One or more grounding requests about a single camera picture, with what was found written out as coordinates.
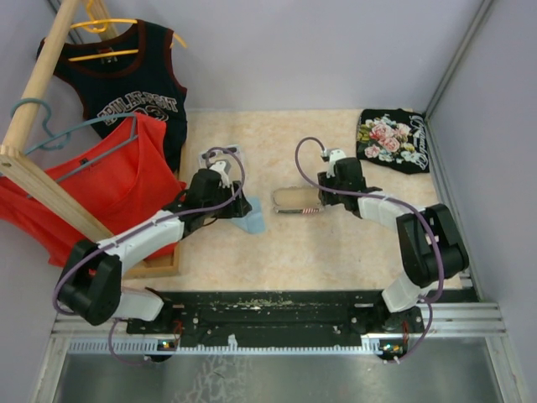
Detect wooden clothes rack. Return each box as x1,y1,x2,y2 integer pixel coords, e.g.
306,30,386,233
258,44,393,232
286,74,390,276
0,0,184,280

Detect red tank top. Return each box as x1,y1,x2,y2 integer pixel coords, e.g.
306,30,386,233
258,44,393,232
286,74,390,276
1,114,185,267

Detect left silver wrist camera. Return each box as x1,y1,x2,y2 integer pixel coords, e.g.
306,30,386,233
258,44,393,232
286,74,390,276
207,160,232,189

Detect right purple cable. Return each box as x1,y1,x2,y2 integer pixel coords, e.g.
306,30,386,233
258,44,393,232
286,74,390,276
295,137,446,364

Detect navy basketball tank top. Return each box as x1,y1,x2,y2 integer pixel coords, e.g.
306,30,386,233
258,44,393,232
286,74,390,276
54,19,187,171

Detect light blue cleaning cloth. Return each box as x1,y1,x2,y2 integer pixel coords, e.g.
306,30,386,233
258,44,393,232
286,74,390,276
231,197,266,234

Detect white frame sunglasses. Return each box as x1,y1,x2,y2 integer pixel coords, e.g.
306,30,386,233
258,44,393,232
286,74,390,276
197,144,245,168

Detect newspaper print glasses case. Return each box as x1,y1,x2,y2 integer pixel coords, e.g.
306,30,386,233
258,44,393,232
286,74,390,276
272,186,324,214

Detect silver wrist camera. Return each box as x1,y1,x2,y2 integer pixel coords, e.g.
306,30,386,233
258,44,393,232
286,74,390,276
207,160,232,189
321,148,347,178

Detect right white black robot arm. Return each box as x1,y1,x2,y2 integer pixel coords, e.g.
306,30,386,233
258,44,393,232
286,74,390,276
317,149,469,332

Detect blue grey clothes hanger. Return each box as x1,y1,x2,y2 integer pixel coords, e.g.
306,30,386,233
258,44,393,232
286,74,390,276
10,97,138,184

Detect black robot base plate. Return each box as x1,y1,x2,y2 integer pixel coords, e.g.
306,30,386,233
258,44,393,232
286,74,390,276
126,290,424,348

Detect black floral folded shirt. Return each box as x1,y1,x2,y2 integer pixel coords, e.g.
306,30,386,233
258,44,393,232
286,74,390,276
356,108,430,175

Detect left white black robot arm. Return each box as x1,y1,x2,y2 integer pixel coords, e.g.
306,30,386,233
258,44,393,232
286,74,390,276
53,166,252,333

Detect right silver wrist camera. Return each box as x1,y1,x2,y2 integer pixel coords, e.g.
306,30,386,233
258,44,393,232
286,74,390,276
321,148,347,178

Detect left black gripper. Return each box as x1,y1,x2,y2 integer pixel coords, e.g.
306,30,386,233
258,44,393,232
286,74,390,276
203,180,252,219

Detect yellow clothes hanger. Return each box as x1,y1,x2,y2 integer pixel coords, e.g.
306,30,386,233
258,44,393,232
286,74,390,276
60,18,188,71

